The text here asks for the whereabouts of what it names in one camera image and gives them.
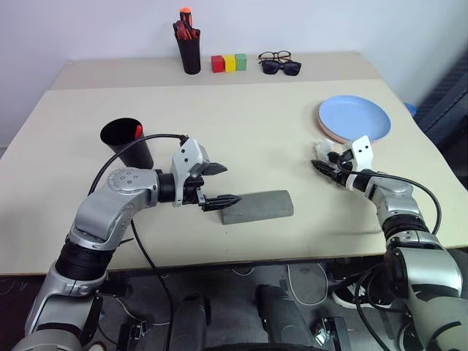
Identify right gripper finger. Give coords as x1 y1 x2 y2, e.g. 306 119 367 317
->
310 159 340 181

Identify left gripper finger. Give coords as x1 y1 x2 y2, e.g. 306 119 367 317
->
202 162 229 177
200 193 243 214

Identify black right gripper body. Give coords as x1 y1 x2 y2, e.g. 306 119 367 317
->
328 151 355 188

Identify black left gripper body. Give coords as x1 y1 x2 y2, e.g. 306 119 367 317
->
181 175 206 213

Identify white tissue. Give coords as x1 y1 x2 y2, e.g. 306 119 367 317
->
313 138 348 164

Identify grey glasses case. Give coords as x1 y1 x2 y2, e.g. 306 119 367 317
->
220 189 295 225

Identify light blue plate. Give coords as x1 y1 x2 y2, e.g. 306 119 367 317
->
317 94 393 142

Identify pink plate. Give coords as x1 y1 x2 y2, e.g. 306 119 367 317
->
316 112 347 145

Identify wide black cup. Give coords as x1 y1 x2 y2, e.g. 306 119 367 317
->
99 117 155 170

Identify black sunglasses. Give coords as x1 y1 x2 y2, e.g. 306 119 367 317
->
260 61 303 78

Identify black office chair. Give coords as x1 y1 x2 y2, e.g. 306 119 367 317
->
415 69 468 162

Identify tall black tool cup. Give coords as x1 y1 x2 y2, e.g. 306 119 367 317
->
176 31 203 75

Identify dark rounded shape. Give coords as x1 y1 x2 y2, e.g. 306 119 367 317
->
257 284 316 347
170 292 214 351

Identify brown-framed glasses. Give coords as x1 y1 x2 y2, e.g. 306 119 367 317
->
257 50 293 64

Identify black sneaker with white sole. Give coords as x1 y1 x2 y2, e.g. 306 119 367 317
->
331 280 369 310

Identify orange-topped screwdriver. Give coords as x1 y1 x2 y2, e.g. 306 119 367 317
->
178 6 193 31

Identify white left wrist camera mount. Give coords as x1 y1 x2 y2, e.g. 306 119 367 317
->
170 137 211 208

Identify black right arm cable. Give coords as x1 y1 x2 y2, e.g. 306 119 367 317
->
353 170 444 351

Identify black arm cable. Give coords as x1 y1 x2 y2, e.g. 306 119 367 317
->
88 134 189 330
353 170 444 351

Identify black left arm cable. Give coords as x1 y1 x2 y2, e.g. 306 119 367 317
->
88 134 189 330

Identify white floor cable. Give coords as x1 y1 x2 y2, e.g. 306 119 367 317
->
286 263 329 306

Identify black metal floor bracket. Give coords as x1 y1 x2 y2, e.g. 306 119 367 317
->
116 320 155 351
313 317 352 351

